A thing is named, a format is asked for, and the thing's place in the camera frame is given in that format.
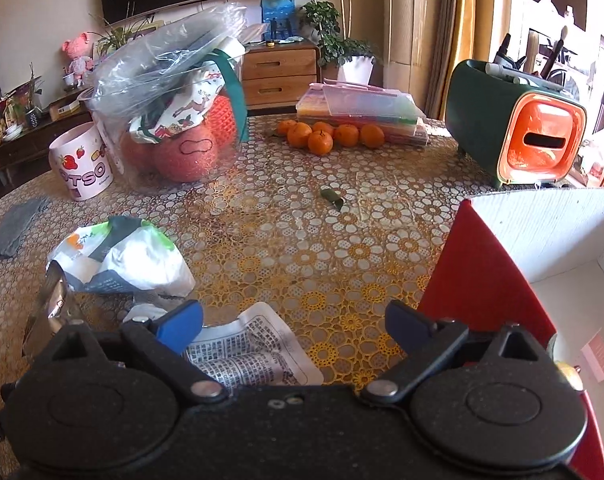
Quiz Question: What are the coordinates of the red cardboard box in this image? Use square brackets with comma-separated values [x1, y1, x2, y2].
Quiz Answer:
[417, 186, 604, 480]

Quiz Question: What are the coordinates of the orange mesh wrapped fruit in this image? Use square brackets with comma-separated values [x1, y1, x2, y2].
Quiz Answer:
[204, 92, 233, 136]
[119, 130, 155, 176]
[149, 122, 220, 183]

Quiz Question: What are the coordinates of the small green leaf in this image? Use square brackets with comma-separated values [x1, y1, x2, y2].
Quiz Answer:
[320, 188, 346, 211]

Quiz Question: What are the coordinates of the green potted plant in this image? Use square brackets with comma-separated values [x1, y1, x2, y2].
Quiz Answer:
[271, 0, 383, 86]

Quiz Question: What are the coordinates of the clear plastic bag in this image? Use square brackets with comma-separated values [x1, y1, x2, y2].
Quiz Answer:
[84, 2, 250, 196]

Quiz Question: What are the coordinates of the white printed snack packet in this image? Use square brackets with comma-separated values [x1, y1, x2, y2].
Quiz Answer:
[182, 302, 325, 391]

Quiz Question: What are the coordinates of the wooden drawer cabinet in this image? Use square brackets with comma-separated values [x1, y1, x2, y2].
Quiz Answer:
[241, 42, 323, 108]

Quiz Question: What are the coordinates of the blue picture box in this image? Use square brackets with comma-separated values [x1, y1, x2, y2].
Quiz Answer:
[260, 0, 299, 43]

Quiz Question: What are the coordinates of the yellow curtain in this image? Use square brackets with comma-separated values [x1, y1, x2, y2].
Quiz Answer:
[452, 0, 478, 63]

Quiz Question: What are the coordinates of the pink toy figure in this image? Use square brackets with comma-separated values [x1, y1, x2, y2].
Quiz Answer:
[61, 31, 97, 86]

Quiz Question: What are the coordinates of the brown foil snack packet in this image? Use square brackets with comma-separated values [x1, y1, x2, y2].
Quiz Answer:
[22, 261, 85, 356]

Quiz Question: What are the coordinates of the stack of clear plastic cases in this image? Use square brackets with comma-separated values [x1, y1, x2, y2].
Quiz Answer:
[296, 81, 430, 148]

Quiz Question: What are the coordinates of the pile of tangerines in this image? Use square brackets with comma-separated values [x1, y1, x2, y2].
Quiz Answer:
[276, 119, 387, 156]

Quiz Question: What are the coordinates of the grey cloth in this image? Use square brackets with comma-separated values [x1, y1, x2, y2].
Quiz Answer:
[0, 197, 50, 263]

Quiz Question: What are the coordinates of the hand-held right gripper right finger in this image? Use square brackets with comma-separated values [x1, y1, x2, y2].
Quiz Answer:
[359, 300, 557, 406]

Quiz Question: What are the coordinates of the brown handle brush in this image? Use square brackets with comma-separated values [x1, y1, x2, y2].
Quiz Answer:
[540, 25, 568, 78]

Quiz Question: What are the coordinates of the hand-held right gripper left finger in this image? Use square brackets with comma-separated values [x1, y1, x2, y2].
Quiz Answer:
[29, 300, 230, 403]

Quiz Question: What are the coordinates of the green and orange tissue holder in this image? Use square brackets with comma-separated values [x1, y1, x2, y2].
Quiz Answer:
[444, 59, 588, 190]

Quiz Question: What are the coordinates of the white strawberry print mug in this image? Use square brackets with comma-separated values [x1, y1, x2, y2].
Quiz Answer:
[48, 121, 115, 202]

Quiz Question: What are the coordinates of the crumpled white plastic bag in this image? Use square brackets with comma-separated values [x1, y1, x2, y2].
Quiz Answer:
[47, 216, 197, 297]

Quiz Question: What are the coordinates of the beige curtain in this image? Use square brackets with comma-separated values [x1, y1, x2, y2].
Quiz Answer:
[387, 0, 457, 118]

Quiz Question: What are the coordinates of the reindeer print gift bag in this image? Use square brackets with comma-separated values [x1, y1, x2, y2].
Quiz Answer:
[128, 50, 250, 146]

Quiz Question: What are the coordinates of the spider plant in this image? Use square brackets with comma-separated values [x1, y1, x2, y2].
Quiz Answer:
[89, 2, 155, 61]

